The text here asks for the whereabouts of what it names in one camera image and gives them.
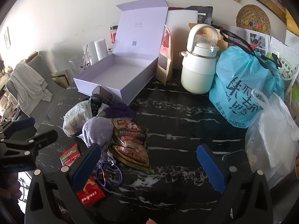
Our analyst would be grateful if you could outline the white plastic bag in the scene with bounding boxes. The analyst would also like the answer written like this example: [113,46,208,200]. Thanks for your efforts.
[245,89,299,189]

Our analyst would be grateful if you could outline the lavender sachet purple tassel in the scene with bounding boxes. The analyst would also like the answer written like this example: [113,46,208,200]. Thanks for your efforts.
[79,105,138,187]

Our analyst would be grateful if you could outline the clear glass pitcher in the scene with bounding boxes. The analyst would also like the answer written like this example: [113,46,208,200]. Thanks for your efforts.
[68,51,93,75]

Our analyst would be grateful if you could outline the white bread packet green drawings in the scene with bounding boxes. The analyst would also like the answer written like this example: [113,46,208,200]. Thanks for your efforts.
[63,99,98,137]

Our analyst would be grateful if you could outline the lavender gift box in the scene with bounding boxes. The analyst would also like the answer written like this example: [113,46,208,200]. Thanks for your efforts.
[73,0,169,105]

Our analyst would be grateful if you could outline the small dark box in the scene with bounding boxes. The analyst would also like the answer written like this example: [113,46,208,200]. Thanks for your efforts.
[92,85,122,105]

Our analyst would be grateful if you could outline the white cloth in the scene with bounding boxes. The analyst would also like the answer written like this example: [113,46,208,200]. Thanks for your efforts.
[6,62,54,112]

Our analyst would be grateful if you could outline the thin copper stick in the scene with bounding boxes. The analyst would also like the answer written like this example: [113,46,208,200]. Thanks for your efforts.
[84,44,91,66]

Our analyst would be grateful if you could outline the blue plastic bag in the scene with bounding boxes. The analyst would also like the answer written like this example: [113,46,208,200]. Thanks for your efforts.
[209,28,285,129]

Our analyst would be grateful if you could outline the printed paper sheet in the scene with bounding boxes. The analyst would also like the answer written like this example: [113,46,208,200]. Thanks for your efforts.
[222,24,269,54]

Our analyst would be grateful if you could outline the person's left hand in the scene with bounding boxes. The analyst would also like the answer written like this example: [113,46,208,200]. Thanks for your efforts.
[0,173,22,202]

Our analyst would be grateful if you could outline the white foam board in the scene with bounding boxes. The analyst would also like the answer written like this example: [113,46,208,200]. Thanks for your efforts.
[167,10,198,52]

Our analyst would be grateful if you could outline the black foil pouch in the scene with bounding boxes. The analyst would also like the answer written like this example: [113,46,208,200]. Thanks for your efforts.
[187,5,213,27]

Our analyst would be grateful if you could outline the red label jar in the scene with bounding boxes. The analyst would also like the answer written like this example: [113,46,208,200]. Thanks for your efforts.
[110,25,118,44]

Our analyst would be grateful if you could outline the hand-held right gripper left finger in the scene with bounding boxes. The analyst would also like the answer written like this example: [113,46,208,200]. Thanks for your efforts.
[24,143,108,224]

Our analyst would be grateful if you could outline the white kettle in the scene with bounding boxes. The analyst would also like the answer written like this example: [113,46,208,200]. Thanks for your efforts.
[181,24,220,94]

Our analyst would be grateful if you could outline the pile of light clothes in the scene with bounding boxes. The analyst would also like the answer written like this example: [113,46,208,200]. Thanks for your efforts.
[0,62,22,122]

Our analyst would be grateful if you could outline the brown snack packet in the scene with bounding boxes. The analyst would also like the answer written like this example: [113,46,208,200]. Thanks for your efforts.
[108,118,152,171]

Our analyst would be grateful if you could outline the woven straw fan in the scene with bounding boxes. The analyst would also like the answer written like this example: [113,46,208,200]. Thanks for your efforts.
[236,4,271,34]

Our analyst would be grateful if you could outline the black polka dot scrunchie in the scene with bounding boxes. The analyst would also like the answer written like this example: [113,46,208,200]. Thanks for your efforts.
[91,94,108,117]

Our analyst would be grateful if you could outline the black smartphone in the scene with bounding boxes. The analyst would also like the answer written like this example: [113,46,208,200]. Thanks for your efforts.
[222,150,251,168]

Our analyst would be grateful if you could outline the green printed rice bag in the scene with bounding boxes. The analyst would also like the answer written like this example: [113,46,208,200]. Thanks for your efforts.
[266,36,299,103]

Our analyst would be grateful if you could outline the grey chair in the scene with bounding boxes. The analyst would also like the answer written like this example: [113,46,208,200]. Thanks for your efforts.
[6,55,68,119]

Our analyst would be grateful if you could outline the small wall picture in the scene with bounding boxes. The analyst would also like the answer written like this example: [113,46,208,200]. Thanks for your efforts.
[4,27,11,49]

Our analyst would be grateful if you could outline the red green small packet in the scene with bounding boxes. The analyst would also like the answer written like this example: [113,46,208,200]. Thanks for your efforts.
[59,144,82,166]

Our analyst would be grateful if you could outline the kraft pouch red label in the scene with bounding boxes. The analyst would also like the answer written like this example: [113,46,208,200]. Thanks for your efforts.
[156,24,174,86]

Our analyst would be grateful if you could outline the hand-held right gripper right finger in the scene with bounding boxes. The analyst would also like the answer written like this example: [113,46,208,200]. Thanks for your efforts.
[196,144,274,224]

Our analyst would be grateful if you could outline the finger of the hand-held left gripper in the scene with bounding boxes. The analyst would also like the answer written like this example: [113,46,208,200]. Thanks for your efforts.
[0,129,58,158]
[0,117,35,139]

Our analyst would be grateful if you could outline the white paper towel roll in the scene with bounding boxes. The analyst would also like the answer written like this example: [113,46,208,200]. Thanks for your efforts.
[94,40,109,61]

